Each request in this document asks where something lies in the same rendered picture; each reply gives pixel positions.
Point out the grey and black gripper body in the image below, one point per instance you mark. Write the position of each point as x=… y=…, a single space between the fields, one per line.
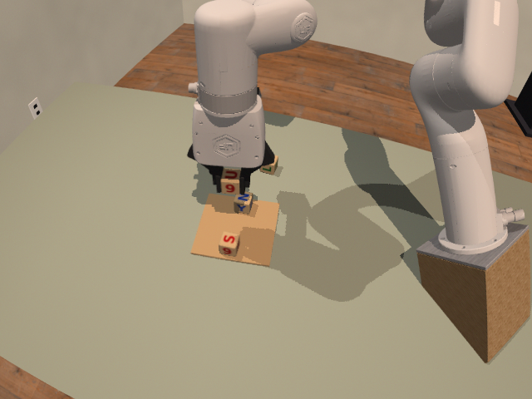
x=232 y=140

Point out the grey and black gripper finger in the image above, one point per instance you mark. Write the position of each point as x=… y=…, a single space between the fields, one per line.
x=244 y=179
x=215 y=171

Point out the orange flat mat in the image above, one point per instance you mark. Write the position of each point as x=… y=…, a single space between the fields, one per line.
x=256 y=230

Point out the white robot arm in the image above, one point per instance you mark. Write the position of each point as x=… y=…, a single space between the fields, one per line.
x=230 y=35

